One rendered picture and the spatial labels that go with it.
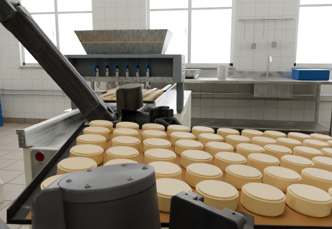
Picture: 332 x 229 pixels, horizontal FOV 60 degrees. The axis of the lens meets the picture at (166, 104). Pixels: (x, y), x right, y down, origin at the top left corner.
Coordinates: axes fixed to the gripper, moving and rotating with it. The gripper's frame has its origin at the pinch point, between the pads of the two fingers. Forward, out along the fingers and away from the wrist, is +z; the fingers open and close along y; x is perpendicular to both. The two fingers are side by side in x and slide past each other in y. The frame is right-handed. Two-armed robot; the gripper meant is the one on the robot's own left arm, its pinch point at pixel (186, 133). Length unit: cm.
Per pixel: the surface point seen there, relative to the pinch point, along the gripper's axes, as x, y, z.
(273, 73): -391, -9, -113
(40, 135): 1, 14, -66
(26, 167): 7, 25, -65
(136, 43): -67, -26, -85
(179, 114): -78, 13, -59
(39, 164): 6, 22, -57
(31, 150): 8, 17, -59
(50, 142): 0, 16, -61
